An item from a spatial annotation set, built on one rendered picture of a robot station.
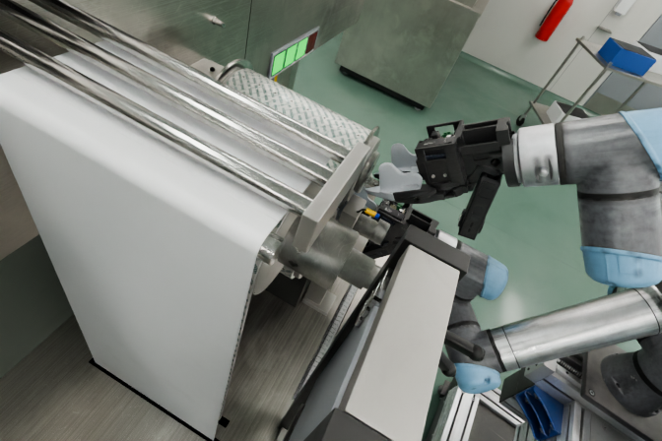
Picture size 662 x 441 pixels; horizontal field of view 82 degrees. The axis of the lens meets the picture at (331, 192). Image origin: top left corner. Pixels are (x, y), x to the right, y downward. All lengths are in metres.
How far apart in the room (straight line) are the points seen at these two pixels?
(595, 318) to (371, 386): 0.60
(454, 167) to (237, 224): 0.33
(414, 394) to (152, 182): 0.21
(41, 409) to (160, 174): 0.57
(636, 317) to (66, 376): 0.92
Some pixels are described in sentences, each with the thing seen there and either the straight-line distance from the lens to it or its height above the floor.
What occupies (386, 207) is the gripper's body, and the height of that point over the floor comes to 1.16.
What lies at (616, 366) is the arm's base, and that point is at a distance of 1.30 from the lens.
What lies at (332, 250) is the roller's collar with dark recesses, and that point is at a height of 1.36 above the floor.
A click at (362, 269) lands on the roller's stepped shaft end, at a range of 0.37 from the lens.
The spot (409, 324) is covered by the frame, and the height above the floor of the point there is 1.44.
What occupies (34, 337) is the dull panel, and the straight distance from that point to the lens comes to 0.81.
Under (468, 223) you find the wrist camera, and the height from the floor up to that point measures 1.29.
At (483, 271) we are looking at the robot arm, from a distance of 0.75.
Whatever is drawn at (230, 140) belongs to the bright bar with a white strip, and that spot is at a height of 1.44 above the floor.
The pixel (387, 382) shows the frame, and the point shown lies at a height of 1.44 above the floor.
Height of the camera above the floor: 1.63
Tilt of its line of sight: 43 degrees down
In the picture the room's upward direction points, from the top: 21 degrees clockwise
